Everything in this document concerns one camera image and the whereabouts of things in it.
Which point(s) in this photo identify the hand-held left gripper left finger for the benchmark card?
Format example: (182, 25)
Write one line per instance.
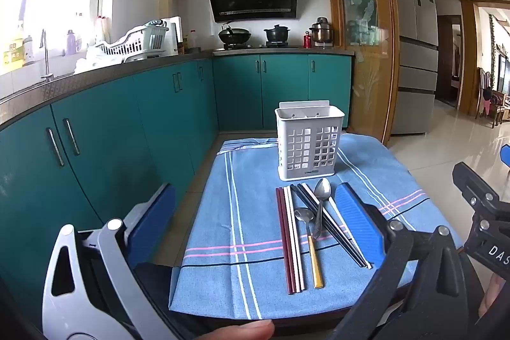
(153, 222)

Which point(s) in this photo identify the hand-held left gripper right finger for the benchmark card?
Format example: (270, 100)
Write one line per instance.
(358, 224)

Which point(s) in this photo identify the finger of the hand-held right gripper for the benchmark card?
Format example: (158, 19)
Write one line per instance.
(506, 156)
(474, 184)

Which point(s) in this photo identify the white chopstick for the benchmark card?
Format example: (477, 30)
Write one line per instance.
(294, 240)
(339, 221)

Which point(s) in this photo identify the black chopstick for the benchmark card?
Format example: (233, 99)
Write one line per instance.
(344, 239)
(339, 241)

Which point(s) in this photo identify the silver spoon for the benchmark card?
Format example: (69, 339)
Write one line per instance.
(323, 189)

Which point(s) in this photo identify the dark red chopstick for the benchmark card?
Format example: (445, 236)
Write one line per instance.
(288, 240)
(283, 240)

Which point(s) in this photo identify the white plastic utensil holder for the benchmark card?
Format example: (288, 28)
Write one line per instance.
(306, 149)

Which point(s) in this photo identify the person's right hand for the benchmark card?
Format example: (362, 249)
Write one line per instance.
(491, 296)

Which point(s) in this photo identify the person's left hand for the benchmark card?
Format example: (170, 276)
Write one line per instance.
(239, 331)

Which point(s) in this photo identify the pink cloth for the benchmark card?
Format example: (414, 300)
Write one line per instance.
(486, 103)

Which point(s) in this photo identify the wooden chair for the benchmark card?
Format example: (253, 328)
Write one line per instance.
(488, 81)

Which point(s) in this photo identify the blue striped cloth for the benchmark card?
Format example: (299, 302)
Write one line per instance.
(239, 212)

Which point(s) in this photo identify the silver refrigerator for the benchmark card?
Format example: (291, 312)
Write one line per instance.
(414, 45)

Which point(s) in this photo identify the white plastic bag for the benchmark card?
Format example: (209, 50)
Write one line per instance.
(93, 59)

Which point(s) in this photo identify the white dish rack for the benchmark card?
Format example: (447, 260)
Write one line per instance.
(139, 43)

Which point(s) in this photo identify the clear oil bottle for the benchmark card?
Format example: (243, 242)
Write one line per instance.
(194, 39)

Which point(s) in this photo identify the grey kitchen countertop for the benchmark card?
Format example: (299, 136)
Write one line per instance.
(279, 51)

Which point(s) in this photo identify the white cutting board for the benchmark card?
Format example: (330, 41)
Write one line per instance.
(175, 33)

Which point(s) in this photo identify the red bottle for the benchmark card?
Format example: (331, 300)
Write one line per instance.
(308, 40)

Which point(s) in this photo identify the wood-framed glass sliding door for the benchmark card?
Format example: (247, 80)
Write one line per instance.
(366, 25)

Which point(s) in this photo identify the chrome faucet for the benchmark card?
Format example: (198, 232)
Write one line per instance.
(46, 61)

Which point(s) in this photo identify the stainless steel pot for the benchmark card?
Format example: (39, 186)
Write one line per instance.
(320, 32)

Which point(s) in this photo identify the gas stove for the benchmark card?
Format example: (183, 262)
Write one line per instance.
(279, 45)

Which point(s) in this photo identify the purple bottle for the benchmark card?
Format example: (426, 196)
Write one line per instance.
(71, 43)

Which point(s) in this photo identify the black wok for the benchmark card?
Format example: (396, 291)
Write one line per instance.
(235, 35)

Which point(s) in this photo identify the black cooking pot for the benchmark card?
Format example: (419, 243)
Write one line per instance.
(277, 34)

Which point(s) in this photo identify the yellow detergent bottle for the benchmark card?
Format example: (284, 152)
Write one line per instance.
(12, 49)

